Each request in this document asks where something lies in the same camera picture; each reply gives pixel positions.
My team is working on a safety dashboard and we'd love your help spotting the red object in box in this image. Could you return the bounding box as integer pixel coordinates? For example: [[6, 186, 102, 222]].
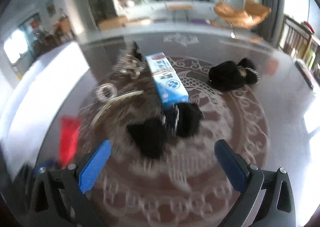
[[59, 116, 81, 168]]

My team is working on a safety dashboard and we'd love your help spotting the black knit sock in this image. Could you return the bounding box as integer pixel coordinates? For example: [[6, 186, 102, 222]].
[[208, 58, 261, 92], [126, 102, 203, 159]]

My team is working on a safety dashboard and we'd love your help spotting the white storage box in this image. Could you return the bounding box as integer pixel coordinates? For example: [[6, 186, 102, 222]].
[[1, 42, 89, 178]]

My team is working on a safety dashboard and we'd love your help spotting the white tv cabinet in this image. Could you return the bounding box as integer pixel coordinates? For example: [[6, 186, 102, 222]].
[[118, 0, 216, 20]]

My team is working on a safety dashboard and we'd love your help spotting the orange lounge chair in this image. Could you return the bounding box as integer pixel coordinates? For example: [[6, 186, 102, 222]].
[[214, 0, 272, 29]]

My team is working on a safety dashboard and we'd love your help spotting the silver rhinestone hair claw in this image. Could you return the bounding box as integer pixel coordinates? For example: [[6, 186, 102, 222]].
[[114, 41, 146, 79]]

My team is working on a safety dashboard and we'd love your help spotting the wooden side shelf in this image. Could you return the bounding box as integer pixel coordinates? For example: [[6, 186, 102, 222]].
[[278, 15, 319, 73]]

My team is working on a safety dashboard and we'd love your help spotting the blue white carton box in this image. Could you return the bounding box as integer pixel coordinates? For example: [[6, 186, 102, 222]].
[[145, 53, 189, 108]]

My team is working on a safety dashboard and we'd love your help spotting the small wooden bench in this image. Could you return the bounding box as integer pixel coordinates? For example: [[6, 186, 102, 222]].
[[166, 4, 194, 22]]

